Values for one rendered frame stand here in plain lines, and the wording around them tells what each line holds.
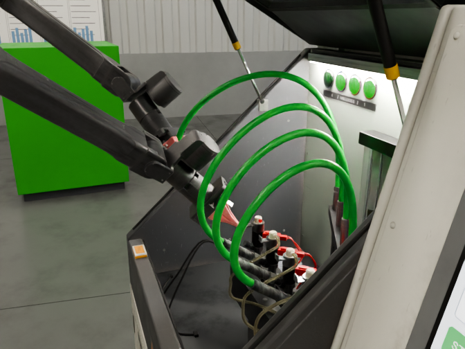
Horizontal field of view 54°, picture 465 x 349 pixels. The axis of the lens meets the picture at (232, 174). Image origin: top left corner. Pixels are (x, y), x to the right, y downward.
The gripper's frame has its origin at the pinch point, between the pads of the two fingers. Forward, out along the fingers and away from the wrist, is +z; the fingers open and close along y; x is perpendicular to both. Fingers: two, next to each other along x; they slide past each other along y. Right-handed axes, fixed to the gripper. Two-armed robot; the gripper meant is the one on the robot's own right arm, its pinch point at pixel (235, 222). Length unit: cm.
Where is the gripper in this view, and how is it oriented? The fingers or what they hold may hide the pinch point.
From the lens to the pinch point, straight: 101.4
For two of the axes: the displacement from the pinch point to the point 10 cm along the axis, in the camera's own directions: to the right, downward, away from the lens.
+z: 7.1, 6.4, 2.9
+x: -0.9, -3.3, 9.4
